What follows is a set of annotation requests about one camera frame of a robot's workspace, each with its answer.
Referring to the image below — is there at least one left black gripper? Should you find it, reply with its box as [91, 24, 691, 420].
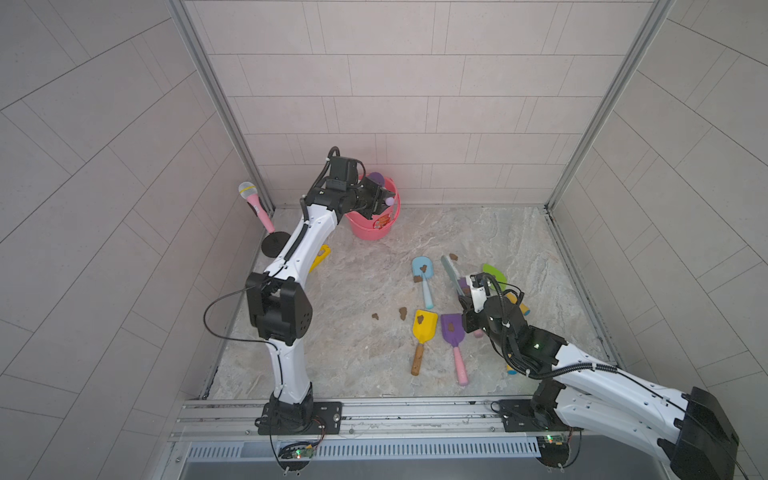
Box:
[340, 177, 392, 220]

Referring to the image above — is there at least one purple round trowel pink handle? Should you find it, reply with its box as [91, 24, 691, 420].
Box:
[365, 172, 395, 210]

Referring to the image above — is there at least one purple square shovel front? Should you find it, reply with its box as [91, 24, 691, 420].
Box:
[439, 311, 470, 387]

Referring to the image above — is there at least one light blue trowel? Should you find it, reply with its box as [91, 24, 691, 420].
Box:
[412, 256, 434, 310]

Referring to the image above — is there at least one yellow shovel wooden handle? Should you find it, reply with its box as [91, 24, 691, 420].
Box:
[411, 309, 439, 376]

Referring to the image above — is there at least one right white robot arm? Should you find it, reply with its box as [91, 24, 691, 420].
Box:
[456, 272, 741, 479]

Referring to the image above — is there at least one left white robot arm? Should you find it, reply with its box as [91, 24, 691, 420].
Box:
[205, 176, 395, 424]

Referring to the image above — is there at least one pink plastic bucket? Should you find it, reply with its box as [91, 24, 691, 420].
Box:
[345, 172, 401, 241]

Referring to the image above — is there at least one green leaf trowel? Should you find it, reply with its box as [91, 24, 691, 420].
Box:
[482, 263, 530, 316]

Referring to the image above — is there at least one yellow triangle stencil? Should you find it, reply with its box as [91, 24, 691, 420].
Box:
[310, 245, 331, 272]

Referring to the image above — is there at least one pink toy microphone on stand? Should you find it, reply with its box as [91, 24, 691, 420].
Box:
[238, 182, 290, 258]

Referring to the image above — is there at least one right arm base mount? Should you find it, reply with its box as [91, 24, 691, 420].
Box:
[490, 379, 571, 433]

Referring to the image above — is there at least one purple square shovel pink handle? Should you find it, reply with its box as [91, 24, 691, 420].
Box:
[458, 277, 484, 338]

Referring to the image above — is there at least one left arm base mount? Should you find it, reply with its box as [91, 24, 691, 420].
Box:
[254, 388, 344, 436]

